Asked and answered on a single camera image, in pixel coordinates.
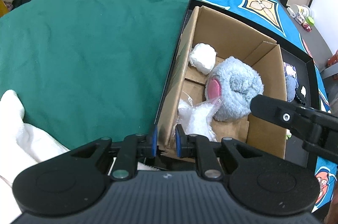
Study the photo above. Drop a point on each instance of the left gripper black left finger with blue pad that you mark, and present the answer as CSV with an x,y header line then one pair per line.
x,y
132,148

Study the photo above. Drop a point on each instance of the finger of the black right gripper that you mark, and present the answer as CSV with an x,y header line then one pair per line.
x,y
317,129

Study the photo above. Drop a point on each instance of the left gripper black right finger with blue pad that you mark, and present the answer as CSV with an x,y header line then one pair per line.
x,y
201,149

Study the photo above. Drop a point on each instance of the blue-grey small plush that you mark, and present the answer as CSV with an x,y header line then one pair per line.
x,y
291,81

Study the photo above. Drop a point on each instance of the cardboard box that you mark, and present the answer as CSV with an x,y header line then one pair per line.
x,y
229,37

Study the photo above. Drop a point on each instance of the white fluffy soft object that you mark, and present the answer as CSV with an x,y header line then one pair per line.
x,y
203,58

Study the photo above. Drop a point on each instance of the bagged white plush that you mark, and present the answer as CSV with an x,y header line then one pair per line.
x,y
196,119

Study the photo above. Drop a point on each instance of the black tray lid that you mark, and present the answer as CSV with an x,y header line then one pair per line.
x,y
293,149

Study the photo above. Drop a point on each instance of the grey-blue plush toy pink mouth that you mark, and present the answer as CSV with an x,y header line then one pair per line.
x,y
236,84

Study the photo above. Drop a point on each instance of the green cloth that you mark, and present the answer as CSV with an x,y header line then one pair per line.
x,y
85,69

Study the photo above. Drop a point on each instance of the white towel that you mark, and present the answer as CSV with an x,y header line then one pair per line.
x,y
22,146

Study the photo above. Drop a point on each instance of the small toys on shelf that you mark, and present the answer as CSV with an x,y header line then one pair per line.
x,y
302,14

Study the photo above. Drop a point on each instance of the blue patterned blanket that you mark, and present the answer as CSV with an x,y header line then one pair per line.
x,y
271,17

